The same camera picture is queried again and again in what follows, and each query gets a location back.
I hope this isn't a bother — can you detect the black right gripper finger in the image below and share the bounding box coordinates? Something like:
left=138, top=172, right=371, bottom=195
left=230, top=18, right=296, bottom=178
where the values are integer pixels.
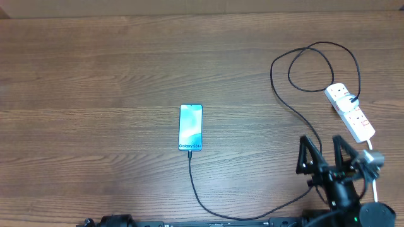
left=333, top=135, right=359, bottom=167
left=296, top=136, right=328, bottom=175

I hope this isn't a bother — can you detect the black USB charging cable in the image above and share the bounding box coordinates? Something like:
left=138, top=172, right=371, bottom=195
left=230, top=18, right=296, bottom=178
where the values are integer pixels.
left=187, top=41, right=362, bottom=221

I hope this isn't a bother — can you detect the blue Samsung Galaxy smartphone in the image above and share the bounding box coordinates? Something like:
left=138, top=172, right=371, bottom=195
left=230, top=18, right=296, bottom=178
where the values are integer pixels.
left=178, top=104, right=203, bottom=151

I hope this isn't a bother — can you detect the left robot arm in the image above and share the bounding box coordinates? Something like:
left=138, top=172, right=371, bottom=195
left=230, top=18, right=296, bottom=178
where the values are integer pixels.
left=81, top=214, right=136, bottom=227

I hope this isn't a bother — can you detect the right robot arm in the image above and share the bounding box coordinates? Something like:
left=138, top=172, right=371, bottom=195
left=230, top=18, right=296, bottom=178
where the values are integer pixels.
left=296, top=136, right=396, bottom=226

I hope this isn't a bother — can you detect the white charger plug adapter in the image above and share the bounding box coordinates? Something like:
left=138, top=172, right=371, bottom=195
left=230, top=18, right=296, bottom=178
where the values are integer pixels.
left=335, top=95, right=359, bottom=115

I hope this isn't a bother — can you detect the white power strip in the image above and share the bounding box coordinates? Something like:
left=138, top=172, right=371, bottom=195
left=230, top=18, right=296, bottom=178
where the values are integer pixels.
left=324, top=83, right=376, bottom=143

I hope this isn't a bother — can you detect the cardboard board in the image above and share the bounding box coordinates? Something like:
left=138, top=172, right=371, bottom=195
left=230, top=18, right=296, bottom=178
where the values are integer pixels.
left=1, top=0, right=403, bottom=19

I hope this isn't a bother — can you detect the white power strip cord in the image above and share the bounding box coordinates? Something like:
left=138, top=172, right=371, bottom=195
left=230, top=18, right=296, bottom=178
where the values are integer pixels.
left=365, top=139, right=379, bottom=203

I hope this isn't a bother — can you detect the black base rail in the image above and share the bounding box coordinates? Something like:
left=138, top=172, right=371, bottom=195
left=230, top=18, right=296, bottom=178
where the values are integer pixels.
left=76, top=217, right=307, bottom=227

